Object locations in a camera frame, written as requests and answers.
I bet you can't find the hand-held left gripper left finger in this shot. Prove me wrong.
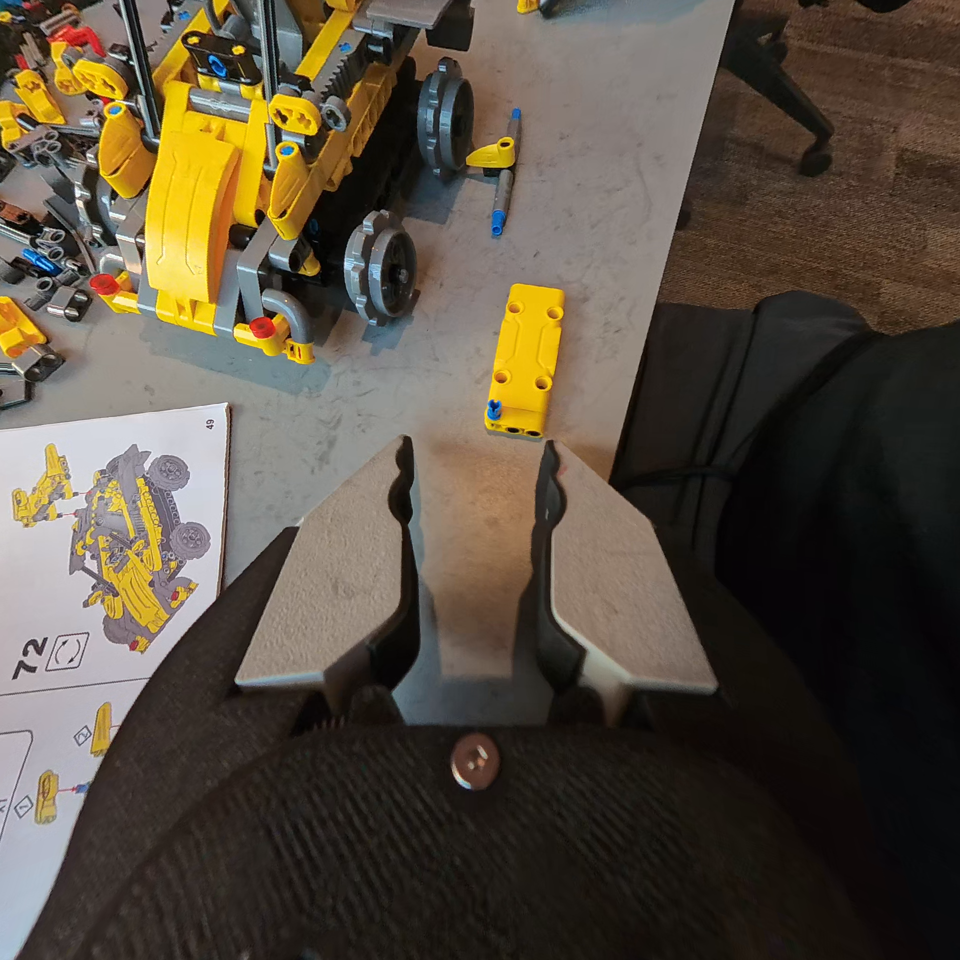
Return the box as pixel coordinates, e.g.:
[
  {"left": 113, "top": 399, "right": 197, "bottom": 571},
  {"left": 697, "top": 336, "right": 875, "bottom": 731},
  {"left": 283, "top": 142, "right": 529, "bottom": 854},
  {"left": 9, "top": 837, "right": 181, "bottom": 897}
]
[{"left": 234, "top": 435, "right": 423, "bottom": 714}]

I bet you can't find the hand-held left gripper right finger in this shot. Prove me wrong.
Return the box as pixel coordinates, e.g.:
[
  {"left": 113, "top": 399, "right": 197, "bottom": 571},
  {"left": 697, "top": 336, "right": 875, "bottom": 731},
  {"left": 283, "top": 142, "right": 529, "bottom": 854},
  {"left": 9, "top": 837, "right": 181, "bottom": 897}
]
[{"left": 517, "top": 438, "right": 720, "bottom": 727}]

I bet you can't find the short yellow beam with pins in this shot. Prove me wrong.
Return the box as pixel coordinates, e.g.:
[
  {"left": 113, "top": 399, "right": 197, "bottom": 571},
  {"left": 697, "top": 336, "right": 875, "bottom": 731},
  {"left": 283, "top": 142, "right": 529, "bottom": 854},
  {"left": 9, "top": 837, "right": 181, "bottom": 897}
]
[{"left": 483, "top": 399, "right": 547, "bottom": 438}]

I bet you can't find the yellow rectangular building panel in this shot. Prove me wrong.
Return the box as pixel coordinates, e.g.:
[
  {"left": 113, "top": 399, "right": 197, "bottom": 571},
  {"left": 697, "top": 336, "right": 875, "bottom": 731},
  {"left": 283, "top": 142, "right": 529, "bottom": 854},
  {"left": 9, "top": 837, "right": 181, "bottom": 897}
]
[{"left": 487, "top": 283, "right": 566, "bottom": 414}]

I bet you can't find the instruction booklet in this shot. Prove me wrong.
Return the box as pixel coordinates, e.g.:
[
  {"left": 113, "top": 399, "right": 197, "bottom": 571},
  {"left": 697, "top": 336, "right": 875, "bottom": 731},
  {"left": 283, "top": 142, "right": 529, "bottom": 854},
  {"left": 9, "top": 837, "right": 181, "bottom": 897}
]
[{"left": 0, "top": 403, "right": 232, "bottom": 867}]

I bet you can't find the yellow grey toy vehicle model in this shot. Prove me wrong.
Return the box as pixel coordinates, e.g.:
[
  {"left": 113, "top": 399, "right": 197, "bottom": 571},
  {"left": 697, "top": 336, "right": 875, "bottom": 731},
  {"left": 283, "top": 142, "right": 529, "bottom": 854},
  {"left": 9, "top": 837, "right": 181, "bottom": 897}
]
[{"left": 75, "top": 0, "right": 477, "bottom": 366}]

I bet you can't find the grey shaft with yellow lever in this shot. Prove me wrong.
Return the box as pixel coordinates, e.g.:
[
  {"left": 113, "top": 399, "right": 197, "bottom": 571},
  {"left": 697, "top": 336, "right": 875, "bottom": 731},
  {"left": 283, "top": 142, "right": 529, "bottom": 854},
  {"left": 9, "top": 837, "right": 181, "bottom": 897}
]
[{"left": 465, "top": 108, "right": 523, "bottom": 237}]

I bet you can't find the pile of small building pieces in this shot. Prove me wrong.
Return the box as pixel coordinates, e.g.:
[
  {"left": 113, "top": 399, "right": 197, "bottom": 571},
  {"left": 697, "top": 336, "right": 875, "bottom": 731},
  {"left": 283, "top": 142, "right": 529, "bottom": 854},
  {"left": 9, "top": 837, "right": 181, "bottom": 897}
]
[{"left": 0, "top": 0, "right": 114, "bottom": 410}]

